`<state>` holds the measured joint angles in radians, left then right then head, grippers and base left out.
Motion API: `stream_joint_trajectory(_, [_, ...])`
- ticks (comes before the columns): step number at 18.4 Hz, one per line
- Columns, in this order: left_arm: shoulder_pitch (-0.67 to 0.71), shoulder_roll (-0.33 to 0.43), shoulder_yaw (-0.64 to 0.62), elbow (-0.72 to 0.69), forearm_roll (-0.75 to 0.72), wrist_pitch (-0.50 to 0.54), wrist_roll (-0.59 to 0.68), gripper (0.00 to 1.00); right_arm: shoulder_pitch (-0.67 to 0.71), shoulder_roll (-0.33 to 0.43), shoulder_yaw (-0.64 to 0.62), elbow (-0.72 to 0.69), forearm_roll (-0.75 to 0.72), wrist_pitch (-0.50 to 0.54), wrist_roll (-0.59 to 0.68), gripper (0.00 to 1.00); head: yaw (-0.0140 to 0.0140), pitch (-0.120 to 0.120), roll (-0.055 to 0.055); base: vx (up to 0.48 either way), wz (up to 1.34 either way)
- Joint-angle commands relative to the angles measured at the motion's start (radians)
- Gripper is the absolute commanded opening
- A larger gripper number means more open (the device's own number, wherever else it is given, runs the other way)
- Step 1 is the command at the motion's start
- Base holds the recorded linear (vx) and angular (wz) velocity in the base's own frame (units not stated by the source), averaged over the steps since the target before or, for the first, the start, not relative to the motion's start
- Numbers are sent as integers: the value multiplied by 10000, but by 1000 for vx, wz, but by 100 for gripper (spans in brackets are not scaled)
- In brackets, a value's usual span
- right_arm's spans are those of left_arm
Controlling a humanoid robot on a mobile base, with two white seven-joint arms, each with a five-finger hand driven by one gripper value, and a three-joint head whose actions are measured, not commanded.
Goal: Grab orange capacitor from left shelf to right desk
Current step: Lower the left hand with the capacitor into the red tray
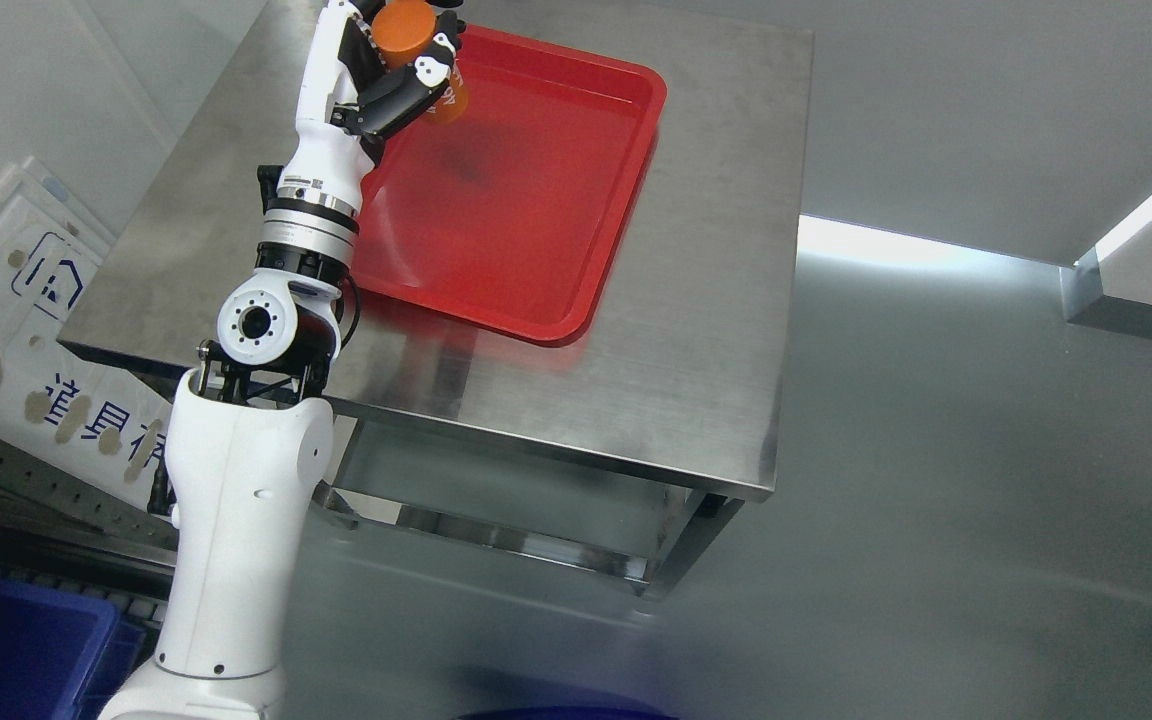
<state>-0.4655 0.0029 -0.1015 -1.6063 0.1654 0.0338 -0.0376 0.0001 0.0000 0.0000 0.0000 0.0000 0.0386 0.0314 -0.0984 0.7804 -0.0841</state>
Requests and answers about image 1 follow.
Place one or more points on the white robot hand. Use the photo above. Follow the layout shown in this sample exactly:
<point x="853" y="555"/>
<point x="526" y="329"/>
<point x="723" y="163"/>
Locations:
<point x="346" y="93"/>

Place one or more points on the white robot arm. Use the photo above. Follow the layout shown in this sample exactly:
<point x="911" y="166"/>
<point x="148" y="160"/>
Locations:
<point x="251" y="433"/>

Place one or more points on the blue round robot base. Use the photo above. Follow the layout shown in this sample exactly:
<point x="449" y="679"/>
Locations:
<point x="563" y="712"/>

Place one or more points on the red plastic tray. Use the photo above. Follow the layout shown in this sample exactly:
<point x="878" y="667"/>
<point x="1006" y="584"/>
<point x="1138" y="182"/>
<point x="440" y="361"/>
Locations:
<point x="509" y="217"/>

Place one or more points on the stainless steel table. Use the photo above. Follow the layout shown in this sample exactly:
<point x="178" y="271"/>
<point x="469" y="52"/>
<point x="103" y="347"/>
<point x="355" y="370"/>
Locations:
<point x="670" y="400"/>

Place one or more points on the white printed sign board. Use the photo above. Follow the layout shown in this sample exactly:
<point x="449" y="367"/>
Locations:
<point x="100" y="424"/>

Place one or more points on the blue bin lower left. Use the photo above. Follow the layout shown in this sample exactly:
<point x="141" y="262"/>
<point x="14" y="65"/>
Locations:
<point x="62" y="655"/>

